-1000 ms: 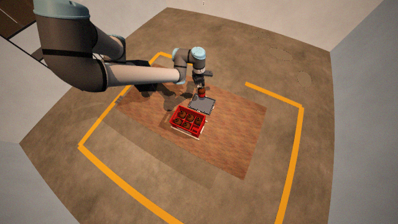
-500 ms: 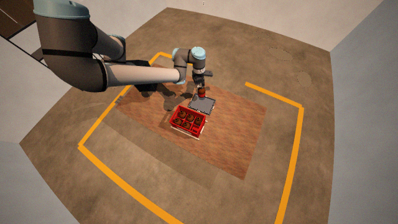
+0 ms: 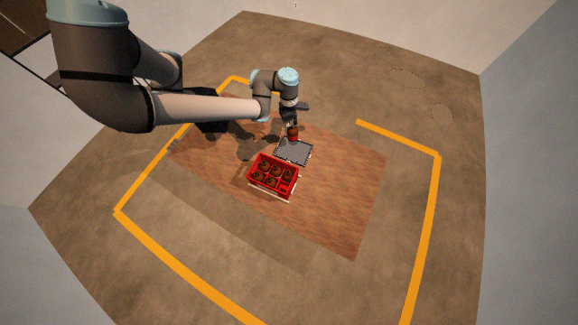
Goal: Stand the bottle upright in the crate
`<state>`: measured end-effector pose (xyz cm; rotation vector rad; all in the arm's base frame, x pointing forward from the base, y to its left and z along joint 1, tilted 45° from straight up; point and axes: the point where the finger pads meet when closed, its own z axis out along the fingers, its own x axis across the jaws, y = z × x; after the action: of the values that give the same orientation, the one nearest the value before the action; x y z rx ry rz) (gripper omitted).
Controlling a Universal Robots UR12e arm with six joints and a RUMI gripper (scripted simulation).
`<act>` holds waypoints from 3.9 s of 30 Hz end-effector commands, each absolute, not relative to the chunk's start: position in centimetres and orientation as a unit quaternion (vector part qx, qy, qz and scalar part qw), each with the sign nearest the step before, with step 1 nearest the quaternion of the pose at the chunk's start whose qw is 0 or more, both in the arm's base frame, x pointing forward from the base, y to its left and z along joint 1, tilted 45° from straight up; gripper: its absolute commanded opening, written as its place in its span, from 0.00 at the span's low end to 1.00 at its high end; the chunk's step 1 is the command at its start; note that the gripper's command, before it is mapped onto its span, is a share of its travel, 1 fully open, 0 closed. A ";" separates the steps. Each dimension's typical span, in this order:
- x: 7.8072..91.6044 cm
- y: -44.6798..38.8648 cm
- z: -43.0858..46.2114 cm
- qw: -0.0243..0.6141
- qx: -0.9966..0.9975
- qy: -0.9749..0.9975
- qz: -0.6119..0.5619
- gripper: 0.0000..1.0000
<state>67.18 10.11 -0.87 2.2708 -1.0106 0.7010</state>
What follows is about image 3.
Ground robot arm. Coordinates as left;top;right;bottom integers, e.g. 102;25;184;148
46;0;310;134

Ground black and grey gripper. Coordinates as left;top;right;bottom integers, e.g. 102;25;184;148
279;102;297;129

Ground dark red open crate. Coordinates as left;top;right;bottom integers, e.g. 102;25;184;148
249;155;299;200

